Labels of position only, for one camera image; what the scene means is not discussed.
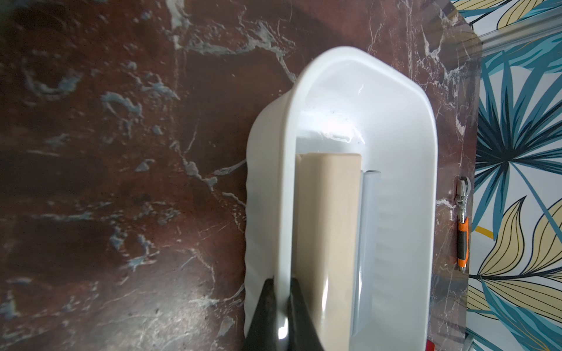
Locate orange handled adjustable wrench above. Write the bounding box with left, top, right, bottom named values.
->
left=456, top=176, right=471, bottom=272

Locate beige wooden block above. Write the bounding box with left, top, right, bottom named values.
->
left=293, top=153, right=361, bottom=350

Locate grey block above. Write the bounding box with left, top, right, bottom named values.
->
left=351, top=171, right=381, bottom=336

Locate right aluminium frame post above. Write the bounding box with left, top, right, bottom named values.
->
left=480, top=7, right=561, bottom=56

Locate red clip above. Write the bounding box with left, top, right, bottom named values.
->
left=425, top=339, right=436, bottom=351

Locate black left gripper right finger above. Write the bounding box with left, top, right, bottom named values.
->
left=288, top=278, right=324, bottom=351

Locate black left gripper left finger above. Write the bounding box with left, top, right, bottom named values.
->
left=242, top=278, right=277, bottom=351

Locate white rectangular tray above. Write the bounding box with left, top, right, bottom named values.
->
left=244, top=47, right=438, bottom=350

